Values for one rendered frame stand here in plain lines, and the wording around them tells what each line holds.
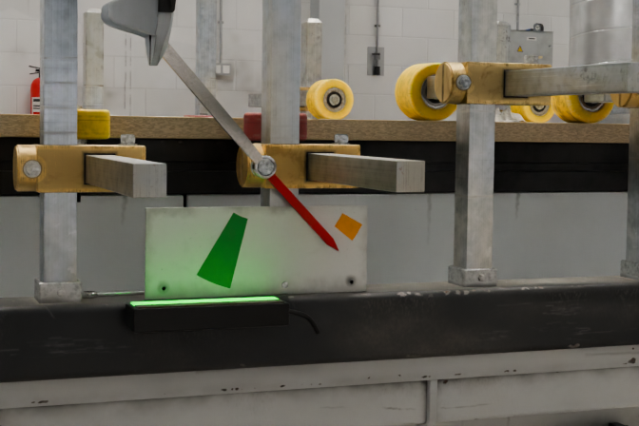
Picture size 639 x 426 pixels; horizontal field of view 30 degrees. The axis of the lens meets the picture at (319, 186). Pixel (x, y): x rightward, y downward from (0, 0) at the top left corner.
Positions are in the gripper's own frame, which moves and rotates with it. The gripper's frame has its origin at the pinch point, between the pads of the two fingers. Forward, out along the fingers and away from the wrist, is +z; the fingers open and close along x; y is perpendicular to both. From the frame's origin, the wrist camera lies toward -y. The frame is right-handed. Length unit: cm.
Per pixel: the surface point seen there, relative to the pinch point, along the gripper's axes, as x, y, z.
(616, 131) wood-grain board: -33, -76, 7
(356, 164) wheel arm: 0.8, -20.2, 10.7
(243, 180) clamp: -15.7, -13.6, 13.1
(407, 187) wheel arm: 10.9, -21.1, 12.5
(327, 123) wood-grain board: -34.0, -31.2, 6.5
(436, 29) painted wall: -728, -405, -68
